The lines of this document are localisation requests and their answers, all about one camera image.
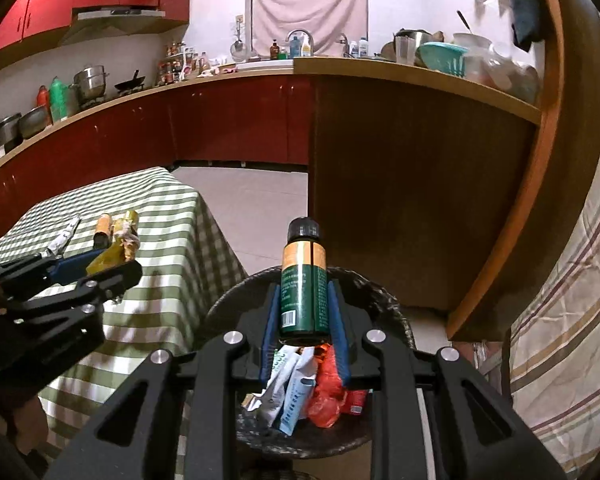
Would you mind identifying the steel bowl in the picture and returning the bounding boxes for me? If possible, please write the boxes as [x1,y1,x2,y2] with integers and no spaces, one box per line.
[17,105,51,140]

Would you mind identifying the red snack packet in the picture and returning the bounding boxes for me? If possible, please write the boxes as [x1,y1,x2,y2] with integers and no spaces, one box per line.
[341,389,370,416]

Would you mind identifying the green bottle with black cap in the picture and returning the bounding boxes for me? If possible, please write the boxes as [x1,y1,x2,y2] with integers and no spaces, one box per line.
[279,216,328,346]

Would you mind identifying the brown wooden cabinet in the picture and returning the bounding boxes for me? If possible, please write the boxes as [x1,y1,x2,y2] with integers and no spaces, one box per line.
[294,0,600,343]

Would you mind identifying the teal plastic basin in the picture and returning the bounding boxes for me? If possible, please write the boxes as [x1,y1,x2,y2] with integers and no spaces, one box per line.
[417,42,471,78]

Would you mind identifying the green white checked tablecloth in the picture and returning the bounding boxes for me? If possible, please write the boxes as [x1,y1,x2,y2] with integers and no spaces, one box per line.
[0,166,248,456]

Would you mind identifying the row of spice jars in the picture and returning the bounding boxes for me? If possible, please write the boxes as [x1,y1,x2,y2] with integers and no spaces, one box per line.
[157,42,216,86]

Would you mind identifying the red base cabinets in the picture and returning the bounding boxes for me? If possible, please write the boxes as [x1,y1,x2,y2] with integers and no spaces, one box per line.
[0,71,313,251]

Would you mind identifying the range hood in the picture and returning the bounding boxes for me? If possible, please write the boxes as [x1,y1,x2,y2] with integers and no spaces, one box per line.
[60,6,166,43]

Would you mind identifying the yellow brown snack packet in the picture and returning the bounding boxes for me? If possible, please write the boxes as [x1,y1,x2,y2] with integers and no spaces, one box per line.
[110,209,141,262]

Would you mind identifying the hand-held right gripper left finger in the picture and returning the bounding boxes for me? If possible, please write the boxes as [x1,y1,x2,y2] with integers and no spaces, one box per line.
[44,282,283,480]

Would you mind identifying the pink window curtain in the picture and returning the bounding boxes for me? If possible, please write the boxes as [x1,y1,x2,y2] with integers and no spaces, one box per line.
[252,0,368,58]

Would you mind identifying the yellow snack wrapper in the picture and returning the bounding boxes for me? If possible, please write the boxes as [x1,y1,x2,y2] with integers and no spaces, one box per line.
[86,245,137,277]

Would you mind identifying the green plastic bottle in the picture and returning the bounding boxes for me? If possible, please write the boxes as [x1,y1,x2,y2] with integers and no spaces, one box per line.
[49,76,70,123]

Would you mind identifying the black trash bin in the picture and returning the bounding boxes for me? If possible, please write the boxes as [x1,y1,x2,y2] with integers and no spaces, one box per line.
[202,265,416,461]

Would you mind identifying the metal strainer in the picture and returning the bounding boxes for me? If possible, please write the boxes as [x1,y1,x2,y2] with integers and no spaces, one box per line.
[230,25,246,63]

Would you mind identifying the steel pot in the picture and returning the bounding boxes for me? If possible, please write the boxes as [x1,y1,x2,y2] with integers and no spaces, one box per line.
[394,30,433,66]

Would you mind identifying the dark hanging cloth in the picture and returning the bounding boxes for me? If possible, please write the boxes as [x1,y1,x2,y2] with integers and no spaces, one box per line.
[509,0,548,52]

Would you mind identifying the steel stockpot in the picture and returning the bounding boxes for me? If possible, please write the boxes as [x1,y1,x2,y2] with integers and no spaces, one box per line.
[70,65,110,106]

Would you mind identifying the grey silver tube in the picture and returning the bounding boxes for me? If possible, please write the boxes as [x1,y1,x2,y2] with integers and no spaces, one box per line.
[245,392,281,423]

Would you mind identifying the black wok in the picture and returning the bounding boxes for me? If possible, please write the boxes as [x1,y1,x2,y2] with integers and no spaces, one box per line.
[114,70,147,93]

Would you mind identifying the black cooking pot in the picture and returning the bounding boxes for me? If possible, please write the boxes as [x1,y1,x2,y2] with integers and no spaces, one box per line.
[0,112,23,153]

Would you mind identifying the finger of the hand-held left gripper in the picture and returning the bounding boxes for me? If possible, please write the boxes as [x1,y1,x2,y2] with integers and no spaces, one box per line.
[0,251,104,306]
[10,259,144,323]

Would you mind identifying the orange bottle with black cap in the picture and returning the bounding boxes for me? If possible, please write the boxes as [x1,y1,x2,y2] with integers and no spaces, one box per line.
[94,213,113,250]

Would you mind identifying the light blue squeeze tube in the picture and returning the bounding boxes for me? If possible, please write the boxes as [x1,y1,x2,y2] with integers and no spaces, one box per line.
[295,346,318,381]

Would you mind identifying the red plastic bag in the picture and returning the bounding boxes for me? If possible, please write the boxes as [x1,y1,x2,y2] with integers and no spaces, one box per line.
[307,345,348,429]

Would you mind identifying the white silver squeeze tube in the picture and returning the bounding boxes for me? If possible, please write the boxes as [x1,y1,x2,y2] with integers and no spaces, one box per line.
[46,216,82,257]

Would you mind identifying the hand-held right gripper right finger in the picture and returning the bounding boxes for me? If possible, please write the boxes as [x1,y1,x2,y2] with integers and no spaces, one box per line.
[326,280,570,480]

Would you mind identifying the striped cloth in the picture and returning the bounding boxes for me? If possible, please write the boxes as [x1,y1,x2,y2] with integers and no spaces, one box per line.
[500,15,600,480]

